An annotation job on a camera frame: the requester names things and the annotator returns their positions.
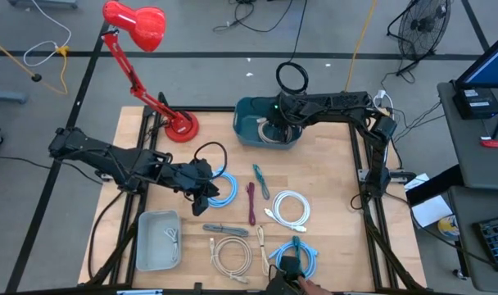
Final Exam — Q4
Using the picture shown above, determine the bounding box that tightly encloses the white power adapter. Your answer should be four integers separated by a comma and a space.
371, 88, 396, 120

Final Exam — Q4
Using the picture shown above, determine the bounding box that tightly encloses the white floor cable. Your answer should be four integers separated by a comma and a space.
22, 0, 73, 68

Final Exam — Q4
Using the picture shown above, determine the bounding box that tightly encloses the black computer monitor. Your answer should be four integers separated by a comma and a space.
453, 26, 498, 90

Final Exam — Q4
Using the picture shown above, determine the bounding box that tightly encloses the grey braided cable bundle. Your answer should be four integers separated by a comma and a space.
201, 223, 250, 238

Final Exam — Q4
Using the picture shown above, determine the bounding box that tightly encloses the red desk lamp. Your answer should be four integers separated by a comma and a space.
102, 0, 200, 143

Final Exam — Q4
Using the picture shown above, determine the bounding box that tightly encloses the cream thin cable bundle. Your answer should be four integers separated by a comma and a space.
256, 225, 272, 278

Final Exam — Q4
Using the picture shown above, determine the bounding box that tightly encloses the white paper sheet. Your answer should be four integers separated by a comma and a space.
403, 172, 431, 190
410, 194, 455, 229

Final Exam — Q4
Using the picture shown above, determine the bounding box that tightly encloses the black coiled floor cable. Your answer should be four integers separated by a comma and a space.
275, 0, 310, 96

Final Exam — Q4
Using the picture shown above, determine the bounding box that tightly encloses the yellow hanging cable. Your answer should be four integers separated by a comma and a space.
344, 0, 379, 92

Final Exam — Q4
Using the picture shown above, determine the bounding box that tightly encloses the maroon braided cable bundle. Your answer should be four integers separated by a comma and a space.
245, 182, 257, 227

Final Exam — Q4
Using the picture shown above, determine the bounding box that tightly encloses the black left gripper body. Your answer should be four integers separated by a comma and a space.
166, 158, 218, 217

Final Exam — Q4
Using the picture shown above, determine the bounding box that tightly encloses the beige cable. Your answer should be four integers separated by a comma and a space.
209, 235, 253, 284
256, 117, 303, 145

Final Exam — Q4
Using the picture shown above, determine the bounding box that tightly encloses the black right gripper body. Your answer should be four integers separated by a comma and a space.
269, 93, 315, 129

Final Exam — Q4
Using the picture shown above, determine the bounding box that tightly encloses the thin black floor cable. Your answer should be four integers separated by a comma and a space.
211, 0, 294, 34

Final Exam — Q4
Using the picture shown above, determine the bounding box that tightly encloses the yellow cable with plug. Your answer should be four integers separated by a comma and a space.
0, 34, 70, 96

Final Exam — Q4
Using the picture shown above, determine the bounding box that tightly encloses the grey floor bar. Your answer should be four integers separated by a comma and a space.
0, 89, 28, 105

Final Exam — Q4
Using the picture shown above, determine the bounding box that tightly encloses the small white cable bundle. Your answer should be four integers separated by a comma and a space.
163, 227, 181, 263

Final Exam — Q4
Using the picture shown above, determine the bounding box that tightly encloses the black box with labels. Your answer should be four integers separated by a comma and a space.
452, 86, 498, 120

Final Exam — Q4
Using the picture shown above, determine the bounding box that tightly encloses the light grey plastic bin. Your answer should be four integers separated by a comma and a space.
134, 210, 183, 274

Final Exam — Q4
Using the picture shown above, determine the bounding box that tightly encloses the black left wrist cable loop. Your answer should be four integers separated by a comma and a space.
193, 141, 229, 181

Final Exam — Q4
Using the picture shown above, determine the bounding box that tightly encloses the pale blue ethernet cable coil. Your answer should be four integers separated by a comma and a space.
268, 239, 319, 280

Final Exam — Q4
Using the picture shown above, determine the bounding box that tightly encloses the black floor fan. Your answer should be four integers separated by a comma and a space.
386, 0, 453, 77

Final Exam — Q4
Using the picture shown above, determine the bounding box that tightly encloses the grey desk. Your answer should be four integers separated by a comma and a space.
447, 184, 498, 294
436, 80, 498, 190

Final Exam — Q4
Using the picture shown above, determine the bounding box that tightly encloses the black aluminium rig frame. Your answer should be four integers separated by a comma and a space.
84, 92, 428, 295

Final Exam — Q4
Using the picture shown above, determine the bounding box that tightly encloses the yellow blue round object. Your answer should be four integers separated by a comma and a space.
437, 215, 461, 242

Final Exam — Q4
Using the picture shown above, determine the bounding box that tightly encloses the bright blue HDMI cable coil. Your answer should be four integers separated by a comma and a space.
206, 166, 239, 209

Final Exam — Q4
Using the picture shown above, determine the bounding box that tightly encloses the teal plastic bin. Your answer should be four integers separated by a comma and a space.
233, 96, 304, 151

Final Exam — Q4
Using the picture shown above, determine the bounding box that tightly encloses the thin teal cable bundle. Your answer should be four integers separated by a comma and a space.
251, 163, 271, 201

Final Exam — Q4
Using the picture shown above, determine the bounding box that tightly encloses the long teal cable bundle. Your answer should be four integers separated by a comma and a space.
292, 235, 307, 263

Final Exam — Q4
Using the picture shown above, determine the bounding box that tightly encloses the black keyboard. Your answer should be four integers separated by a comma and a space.
472, 215, 498, 274

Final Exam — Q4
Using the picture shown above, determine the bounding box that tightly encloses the black handheld device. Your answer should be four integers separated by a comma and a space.
267, 256, 306, 295

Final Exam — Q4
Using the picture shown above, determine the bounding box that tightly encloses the person's hand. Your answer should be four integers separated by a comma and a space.
296, 275, 332, 295

